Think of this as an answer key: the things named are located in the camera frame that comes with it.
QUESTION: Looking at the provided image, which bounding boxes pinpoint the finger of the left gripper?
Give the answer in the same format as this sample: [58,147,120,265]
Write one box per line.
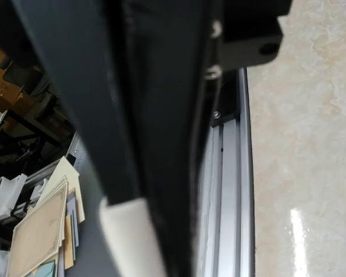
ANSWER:
[13,1,142,205]
[124,1,215,276]

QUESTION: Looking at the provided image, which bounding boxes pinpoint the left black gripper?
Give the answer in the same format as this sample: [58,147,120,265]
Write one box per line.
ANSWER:
[209,0,284,71]

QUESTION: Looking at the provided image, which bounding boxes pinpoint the beige lined letter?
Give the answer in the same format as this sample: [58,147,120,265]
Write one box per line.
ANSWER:
[99,198,167,277]

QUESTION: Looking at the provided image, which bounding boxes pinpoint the background clutter of parts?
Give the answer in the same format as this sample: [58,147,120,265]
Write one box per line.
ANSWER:
[0,49,75,236]

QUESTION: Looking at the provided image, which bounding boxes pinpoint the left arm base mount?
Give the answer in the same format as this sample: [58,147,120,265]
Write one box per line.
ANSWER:
[211,69,240,128]

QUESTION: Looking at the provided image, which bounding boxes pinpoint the front aluminium rail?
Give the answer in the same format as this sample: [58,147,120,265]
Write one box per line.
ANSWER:
[193,68,255,276]

